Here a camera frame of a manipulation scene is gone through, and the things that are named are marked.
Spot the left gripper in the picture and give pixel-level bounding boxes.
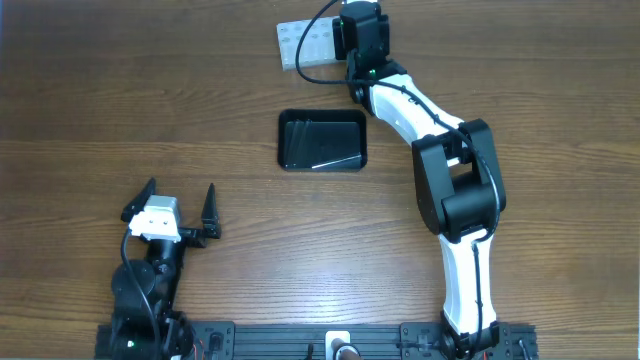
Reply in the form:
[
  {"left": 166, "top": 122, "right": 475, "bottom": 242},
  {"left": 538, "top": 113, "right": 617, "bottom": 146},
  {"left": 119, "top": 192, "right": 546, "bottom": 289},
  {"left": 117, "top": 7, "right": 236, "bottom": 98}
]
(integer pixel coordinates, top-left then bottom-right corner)
[{"left": 120, "top": 177, "right": 223, "bottom": 250}]

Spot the black tray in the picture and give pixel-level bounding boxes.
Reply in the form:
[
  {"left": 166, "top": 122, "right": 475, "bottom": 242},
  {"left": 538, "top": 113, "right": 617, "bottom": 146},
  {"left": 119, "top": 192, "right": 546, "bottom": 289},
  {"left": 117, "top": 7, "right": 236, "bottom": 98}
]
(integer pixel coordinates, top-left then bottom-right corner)
[{"left": 276, "top": 108, "right": 369, "bottom": 174}]

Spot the white test tube rack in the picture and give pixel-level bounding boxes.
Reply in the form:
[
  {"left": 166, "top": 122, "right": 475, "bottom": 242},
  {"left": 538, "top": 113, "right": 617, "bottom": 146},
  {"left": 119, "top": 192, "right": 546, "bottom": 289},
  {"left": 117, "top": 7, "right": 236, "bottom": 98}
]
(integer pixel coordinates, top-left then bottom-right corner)
[{"left": 275, "top": 16, "right": 347, "bottom": 72}]

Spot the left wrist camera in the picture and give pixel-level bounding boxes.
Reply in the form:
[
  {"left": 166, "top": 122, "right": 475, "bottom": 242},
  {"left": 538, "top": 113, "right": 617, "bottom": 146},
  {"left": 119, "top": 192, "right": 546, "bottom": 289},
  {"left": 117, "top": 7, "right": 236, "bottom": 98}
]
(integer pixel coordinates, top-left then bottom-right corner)
[{"left": 127, "top": 194, "right": 183, "bottom": 245}]

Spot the mounting rail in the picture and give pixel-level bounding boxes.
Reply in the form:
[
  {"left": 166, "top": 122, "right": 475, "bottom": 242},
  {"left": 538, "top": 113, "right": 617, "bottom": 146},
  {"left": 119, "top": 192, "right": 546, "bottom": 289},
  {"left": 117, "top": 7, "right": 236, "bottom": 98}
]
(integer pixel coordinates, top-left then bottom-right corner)
[{"left": 94, "top": 320, "right": 541, "bottom": 360}]

